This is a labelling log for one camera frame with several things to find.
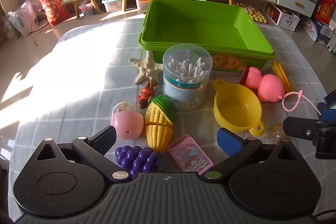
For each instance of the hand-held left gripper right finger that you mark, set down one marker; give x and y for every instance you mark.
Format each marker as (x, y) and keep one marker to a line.
(229, 141)

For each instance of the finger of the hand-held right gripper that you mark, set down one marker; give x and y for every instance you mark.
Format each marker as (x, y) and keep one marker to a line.
(299, 127)
(329, 115)

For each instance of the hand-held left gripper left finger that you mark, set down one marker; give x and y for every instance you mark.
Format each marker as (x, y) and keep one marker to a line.
(103, 138)

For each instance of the pink capsule ball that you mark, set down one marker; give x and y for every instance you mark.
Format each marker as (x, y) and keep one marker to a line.
(127, 124)

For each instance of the yellow toy colander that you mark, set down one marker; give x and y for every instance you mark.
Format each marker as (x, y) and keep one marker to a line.
(236, 106)

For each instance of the purple toy grapes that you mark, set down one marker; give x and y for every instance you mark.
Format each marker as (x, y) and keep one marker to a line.
(141, 161)

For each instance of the pink gourd toy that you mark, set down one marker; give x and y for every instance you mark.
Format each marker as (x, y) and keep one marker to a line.
(270, 87)

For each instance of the yellow toy corn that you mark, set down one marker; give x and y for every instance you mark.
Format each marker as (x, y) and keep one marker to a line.
(157, 132)

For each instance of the clear cotton swab jar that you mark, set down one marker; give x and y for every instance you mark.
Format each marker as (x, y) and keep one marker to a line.
(183, 90)

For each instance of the green plastic storage box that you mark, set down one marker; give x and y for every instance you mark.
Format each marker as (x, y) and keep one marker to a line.
(189, 22)

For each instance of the pink card box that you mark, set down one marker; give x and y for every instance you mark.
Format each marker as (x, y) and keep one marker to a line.
(191, 155)

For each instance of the orange round toy lid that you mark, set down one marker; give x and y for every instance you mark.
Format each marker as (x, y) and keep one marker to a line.
(282, 74)

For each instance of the small orange toy figure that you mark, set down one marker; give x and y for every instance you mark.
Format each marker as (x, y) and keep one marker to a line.
(145, 94)

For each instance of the grey checked bed sheet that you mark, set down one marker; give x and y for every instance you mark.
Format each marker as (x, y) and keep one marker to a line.
(78, 82)

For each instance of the beige starfish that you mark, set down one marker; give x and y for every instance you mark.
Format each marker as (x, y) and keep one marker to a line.
(147, 69)

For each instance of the blue white cardboard box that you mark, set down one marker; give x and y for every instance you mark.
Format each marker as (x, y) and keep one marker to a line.
(319, 31)

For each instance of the red gift box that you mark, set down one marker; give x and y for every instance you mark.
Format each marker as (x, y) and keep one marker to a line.
(325, 7)

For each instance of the yellow egg tray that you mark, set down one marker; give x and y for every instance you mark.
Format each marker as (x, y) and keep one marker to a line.
(252, 12)

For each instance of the clear storage box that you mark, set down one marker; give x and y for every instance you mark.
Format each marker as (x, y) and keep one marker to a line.
(113, 5)
(143, 2)

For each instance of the red printed bag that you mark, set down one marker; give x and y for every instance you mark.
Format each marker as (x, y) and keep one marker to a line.
(51, 8)

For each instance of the white plastic bag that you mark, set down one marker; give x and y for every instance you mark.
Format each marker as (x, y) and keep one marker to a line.
(23, 18)

